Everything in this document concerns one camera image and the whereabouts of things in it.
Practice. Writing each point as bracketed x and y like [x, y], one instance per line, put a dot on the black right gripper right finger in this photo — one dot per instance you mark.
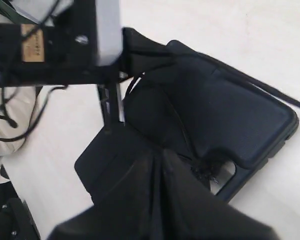
[191, 212]

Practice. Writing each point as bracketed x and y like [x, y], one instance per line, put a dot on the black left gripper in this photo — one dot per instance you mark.
[52, 57]

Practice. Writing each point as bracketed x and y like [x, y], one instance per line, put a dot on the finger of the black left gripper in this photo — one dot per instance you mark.
[141, 54]

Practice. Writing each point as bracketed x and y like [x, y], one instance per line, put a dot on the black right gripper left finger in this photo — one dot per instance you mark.
[130, 211]

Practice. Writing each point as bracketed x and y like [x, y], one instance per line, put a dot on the black plastic case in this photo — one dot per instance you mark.
[204, 111]

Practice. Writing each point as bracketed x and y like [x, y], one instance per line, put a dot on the person in cream trousers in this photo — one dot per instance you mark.
[17, 107]

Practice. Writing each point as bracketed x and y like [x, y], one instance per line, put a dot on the black metal frame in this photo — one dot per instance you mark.
[15, 221]

